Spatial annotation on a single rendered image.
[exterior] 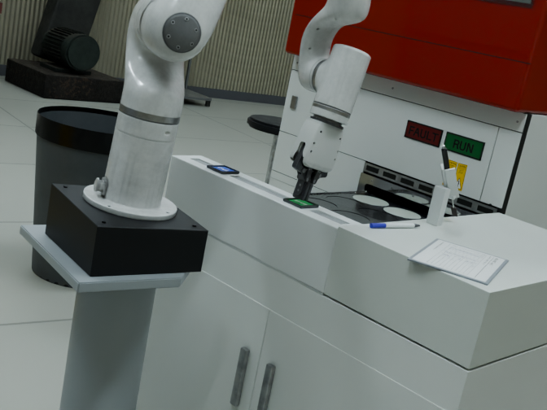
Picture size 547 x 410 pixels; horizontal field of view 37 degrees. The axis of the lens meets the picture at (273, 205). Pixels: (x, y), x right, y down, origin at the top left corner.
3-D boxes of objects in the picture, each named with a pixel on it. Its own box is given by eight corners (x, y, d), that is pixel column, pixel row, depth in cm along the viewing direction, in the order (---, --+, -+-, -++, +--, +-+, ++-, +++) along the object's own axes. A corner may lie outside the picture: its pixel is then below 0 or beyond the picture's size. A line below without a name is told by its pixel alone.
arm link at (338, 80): (303, 98, 172) (332, 106, 165) (324, 38, 170) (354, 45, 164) (329, 108, 177) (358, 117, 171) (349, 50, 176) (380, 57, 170)
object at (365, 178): (356, 202, 237) (364, 172, 235) (485, 255, 208) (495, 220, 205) (353, 203, 236) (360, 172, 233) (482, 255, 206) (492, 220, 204)
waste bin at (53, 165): (105, 246, 414) (125, 110, 396) (165, 289, 374) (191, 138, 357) (-3, 253, 376) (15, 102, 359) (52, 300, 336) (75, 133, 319)
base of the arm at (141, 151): (94, 215, 151) (114, 119, 146) (73, 183, 167) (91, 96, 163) (188, 224, 160) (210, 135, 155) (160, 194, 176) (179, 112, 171)
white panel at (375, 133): (275, 176, 263) (299, 54, 254) (490, 265, 209) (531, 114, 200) (269, 176, 261) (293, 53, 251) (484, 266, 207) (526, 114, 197)
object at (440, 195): (438, 220, 182) (452, 163, 179) (452, 225, 180) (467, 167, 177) (422, 221, 178) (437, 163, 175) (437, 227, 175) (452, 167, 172)
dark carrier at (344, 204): (367, 194, 228) (367, 192, 228) (470, 234, 205) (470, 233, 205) (282, 198, 204) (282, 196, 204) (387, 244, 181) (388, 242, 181)
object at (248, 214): (191, 207, 207) (200, 154, 203) (352, 288, 170) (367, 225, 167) (162, 209, 200) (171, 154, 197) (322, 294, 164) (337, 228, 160)
